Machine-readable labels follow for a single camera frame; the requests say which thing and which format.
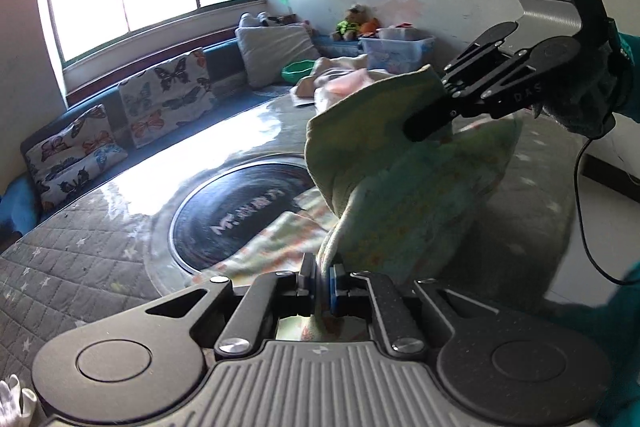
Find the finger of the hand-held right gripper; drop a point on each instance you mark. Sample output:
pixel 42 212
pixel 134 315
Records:
pixel 480 47
pixel 430 122

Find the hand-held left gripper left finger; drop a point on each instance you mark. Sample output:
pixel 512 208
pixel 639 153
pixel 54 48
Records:
pixel 309 277

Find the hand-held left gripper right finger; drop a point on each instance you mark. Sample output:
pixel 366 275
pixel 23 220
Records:
pixel 336 292

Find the pastel printed garment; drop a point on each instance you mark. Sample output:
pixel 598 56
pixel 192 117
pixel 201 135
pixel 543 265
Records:
pixel 400 207

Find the person's right forearm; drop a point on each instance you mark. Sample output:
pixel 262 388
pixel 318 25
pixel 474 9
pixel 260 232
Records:
pixel 631 72

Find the pink folded clothes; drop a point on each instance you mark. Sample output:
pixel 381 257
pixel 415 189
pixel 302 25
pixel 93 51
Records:
pixel 345 84

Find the cream clothes pile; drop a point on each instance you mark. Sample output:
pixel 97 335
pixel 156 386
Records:
pixel 330 66

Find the person's right hand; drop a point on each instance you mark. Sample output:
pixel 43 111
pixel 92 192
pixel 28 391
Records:
pixel 580 107

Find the clear plastic storage box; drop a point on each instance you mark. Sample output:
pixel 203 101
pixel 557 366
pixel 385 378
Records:
pixel 397 54

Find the round black glass panel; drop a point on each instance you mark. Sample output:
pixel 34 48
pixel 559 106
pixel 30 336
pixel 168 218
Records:
pixel 225 217

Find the orange plush toy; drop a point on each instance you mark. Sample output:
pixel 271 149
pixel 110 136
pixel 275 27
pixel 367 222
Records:
pixel 371 28

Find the brown teddy bear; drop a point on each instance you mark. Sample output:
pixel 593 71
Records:
pixel 350 24

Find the green plastic basin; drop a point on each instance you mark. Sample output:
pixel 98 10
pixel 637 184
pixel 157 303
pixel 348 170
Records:
pixel 297 71

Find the white cushion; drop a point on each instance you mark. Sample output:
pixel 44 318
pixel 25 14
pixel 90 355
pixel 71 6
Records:
pixel 275 52

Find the white plush toy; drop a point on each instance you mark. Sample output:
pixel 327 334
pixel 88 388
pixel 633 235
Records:
pixel 260 20

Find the blue padded bench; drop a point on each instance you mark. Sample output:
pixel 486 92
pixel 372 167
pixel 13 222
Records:
pixel 222 62

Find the large butterfly print cushion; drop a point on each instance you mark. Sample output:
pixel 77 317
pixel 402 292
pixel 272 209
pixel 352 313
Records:
pixel 170 97

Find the grey quilted star mat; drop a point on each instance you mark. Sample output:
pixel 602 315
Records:
pixel 75 257

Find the small butterfly print cushion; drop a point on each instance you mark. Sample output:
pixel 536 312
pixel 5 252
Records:
pixel 75 157

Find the person's teal jacket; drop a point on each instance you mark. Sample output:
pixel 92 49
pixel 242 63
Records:
pixel 620 332

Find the white crumpled cloth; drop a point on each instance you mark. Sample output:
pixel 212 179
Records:
pixel 15 397

